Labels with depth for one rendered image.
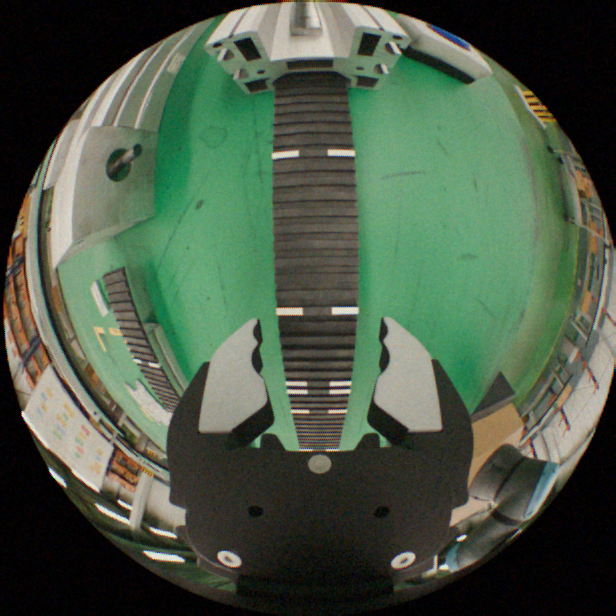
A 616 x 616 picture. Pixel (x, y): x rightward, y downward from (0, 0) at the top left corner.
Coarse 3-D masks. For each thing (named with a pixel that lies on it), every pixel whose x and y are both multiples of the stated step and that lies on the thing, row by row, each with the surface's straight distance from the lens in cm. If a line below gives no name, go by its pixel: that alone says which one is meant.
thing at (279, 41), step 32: (224, 32) 14; (256, 32) 13; (288, 32) 19; (320, 32) 18; (352, 32) 14; (384, 32) 13; (224, 64) 15; (256, 64) 15; (288, 64) 16; (320, 64) 16; (352, 64) 16; (384, 64) 15
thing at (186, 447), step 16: (208, 368) 10; (192, 384) 9; (192, 400) 9; (176, 416) 8; (192, 416) 8; (176, 432) 8; (192, 432) 8; (176, 448) 8; (192, 448) 7; (208, 448) 7; (224, 448) 7; (176, 464) 7; (192, 464) 7; (176, 480) 7; (176, 496) 7; (256, 512) 7
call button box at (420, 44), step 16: (400, 16) 29; (416, 32) 24; (432, 32) 25; (400, 48) 27; (416, 48) 24; (432, 48) 24; (448, 48) 24; (464, 48) 26; (432, 64) 26; (448, 64) 26; (464, 64) 26; (480, 64) 26; (464, 80) 28
